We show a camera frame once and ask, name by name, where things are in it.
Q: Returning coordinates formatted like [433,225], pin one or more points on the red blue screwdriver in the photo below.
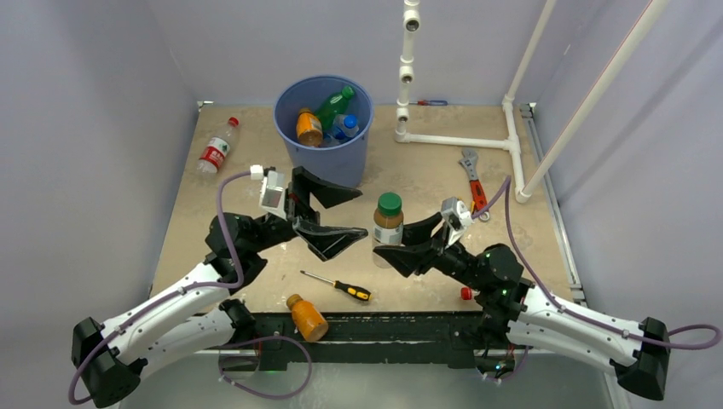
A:
[431,103]

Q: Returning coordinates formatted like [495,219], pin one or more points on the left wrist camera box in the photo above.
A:
[272,197]

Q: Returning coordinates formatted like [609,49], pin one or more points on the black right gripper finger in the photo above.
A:
[407,260]
[417,233]

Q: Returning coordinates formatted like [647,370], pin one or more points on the red handled adjustable wrench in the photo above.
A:
[469,164]

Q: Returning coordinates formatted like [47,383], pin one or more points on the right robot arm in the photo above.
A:
[520,312]

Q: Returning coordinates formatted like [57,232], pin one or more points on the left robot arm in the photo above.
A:
[200,311]

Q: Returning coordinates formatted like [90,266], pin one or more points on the red cap clear bottle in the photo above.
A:
[466,293]

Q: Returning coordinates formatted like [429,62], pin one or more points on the white PVC pipe frame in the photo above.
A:
[523,188]

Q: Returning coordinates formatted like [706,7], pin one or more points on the red label clear bottle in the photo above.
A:
[218,147]

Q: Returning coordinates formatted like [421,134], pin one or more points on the green plastic bottle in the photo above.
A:
[334,105]

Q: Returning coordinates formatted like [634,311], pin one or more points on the orange pouch gold cap bottle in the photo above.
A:
[308,128]

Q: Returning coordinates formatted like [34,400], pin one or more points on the blue plastic bin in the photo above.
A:
[342,164]

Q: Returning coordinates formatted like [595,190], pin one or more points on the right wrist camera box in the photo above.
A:
[457,218]

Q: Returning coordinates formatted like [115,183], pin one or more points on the orange juice bottle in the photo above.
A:
[308,320]

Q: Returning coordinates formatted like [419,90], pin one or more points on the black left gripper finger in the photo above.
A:
[327,242]
[328,194]

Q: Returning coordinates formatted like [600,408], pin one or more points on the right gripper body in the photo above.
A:
[452,260]

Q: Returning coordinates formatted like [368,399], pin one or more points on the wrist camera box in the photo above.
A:
[272,197]
[457,218]

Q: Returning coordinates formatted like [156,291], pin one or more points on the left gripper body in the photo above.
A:
[294,207]

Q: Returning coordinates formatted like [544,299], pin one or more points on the small Pepsi bottle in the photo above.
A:
[344,128]

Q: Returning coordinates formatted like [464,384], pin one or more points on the black yellow screwdriver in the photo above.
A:
[355,291]

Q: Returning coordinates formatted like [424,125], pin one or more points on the green cap tea bottle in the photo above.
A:
[388,220]

